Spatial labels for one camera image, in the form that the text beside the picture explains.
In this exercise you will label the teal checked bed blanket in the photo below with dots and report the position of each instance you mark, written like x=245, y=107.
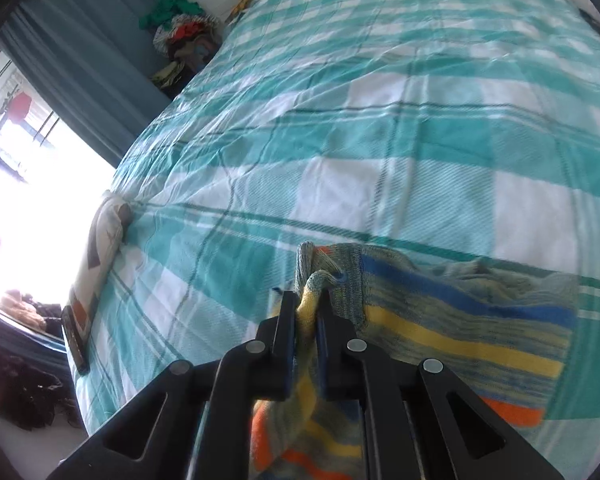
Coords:
x=380, y=135

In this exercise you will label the black smartphone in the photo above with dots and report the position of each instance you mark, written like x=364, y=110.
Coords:
x=75, y=342

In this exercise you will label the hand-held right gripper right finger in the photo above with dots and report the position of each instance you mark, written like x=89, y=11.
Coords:
x=324, y=355

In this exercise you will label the blue curtain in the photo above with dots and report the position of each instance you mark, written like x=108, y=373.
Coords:
x=95, y=50

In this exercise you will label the window with railing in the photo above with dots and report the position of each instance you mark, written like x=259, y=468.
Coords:
x=35, y=185

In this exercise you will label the pile of colourful clothes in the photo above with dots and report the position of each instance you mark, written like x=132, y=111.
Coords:
x=182, y=35

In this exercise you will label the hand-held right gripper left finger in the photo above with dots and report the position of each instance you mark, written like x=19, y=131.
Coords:
x=287, y=345

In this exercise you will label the striped knit sweater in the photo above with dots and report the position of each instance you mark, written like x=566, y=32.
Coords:
x=430, y=320

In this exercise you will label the dark cloth pile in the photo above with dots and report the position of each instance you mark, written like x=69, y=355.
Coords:
x=25, y=375

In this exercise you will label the patterned white pillow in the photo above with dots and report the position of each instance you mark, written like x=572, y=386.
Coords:
x=102, y=250

